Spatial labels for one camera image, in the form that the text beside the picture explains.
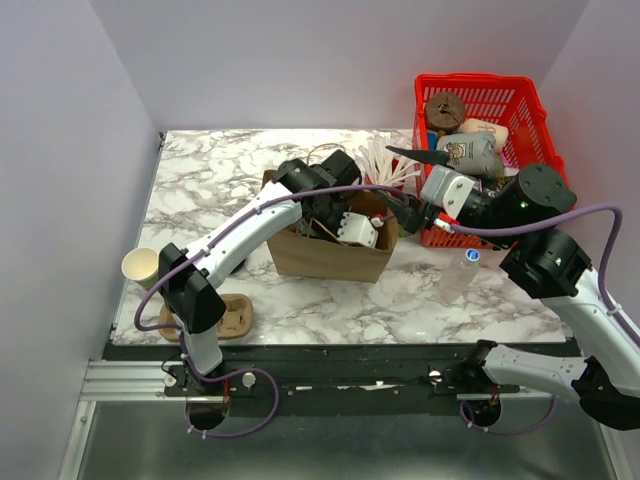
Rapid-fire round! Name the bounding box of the green paper coffee cup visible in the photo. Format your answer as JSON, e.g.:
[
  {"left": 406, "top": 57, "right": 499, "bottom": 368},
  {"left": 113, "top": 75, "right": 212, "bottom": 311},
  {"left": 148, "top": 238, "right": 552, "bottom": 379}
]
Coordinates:
[{"left": 121, "top": 247, "right": 159, "bottom": 291}]

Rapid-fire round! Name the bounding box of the brown cardboard cup carrier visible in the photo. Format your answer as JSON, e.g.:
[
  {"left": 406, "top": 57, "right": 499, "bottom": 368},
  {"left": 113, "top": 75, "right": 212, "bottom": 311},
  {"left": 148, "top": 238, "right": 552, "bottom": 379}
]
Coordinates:
[{"left": 159, "top": 294, "right": 254, "bottom": 343}]

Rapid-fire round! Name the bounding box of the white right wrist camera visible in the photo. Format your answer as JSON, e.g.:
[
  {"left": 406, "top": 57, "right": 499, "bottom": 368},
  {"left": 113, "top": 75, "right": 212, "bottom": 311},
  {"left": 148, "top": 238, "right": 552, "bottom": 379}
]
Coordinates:
[{"left": 420, "top": 165, "right": 475, "bottom": 219}]

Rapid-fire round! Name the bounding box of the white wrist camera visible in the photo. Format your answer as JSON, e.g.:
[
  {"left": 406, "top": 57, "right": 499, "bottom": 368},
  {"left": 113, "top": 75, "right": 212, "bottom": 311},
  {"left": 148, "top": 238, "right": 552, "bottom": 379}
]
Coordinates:
[
  {"left": 336, "top": 212, "right": 384, "bottom": 248},
  {"left": 420, "top": 165, "right": 475, "bottom": 219}
]

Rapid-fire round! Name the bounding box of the red plastic basket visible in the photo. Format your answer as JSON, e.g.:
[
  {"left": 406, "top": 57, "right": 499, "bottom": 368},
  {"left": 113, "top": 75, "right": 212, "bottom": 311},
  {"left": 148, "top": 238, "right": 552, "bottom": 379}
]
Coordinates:
[{"left": 413, "top": 74, "right": 576, "bottom": 249}]

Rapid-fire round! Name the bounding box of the red cup with straws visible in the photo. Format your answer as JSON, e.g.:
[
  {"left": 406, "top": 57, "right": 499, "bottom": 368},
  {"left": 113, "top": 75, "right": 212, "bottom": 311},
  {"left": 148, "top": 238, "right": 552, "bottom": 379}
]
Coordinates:
[{"left": 357, "top": 137, "right": 419, "bottom": 189}]

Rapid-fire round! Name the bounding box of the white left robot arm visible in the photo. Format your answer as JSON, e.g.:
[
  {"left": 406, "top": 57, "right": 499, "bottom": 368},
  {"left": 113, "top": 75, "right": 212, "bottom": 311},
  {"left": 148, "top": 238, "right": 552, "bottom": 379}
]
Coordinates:
[{"left": 158, "top": 150, "right": 361, "bottom": 395}]

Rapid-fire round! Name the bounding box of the clear plastic water bottle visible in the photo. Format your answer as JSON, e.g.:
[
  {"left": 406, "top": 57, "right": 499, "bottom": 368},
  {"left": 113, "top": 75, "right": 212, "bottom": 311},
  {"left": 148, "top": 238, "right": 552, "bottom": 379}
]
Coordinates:
[{"left": 435, "top": 248, "right": 480, "bottom": 304}]

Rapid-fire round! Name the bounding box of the black mounting base rail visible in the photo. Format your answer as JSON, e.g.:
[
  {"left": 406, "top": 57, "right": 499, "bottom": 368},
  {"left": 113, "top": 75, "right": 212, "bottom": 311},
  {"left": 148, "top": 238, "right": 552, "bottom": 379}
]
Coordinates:
[{"left": 164, "top": 344, "right": 517, "bottom": 417}]

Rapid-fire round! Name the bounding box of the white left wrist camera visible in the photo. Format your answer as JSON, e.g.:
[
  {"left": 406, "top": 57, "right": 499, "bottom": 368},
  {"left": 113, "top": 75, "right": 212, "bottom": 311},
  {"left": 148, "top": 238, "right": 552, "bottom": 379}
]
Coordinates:
[{"left": 336, "top": 212, "right": 384, "bottom": 248}]

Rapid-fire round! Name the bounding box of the brown paper bag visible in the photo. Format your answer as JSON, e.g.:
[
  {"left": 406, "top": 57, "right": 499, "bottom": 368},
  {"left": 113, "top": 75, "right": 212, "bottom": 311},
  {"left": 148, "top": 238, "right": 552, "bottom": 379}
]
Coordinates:
[{"left": 262, "top": 150, "right": 399, "bottom": 283}]

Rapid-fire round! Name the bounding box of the grey coffee bag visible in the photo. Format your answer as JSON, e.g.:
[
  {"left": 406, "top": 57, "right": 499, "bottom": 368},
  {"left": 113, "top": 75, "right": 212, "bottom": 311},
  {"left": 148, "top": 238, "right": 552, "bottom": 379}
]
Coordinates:
[{"left": 436, "top": 133, "right": 505, "bottom": 178}]

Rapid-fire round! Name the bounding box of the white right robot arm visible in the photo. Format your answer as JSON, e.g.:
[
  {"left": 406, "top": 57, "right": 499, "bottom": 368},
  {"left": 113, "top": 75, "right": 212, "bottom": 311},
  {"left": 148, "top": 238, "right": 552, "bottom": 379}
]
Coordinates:
[{"left": 385, "top": 147, "right": 639, "bottom": 431}]

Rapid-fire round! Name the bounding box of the beige wrapped roll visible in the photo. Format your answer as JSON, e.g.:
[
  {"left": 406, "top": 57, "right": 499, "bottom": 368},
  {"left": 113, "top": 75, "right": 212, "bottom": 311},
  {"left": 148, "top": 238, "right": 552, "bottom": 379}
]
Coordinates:
[{"left": 458, "top": 118, "right": 509, "bottom": 152}]

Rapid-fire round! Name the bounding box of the black coffee bag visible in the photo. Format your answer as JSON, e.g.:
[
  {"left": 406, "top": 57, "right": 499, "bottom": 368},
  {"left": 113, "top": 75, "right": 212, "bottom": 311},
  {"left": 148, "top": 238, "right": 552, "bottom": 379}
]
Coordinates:
[{"left": 479, "top": 175, "right": 516, "bottom": 199}]

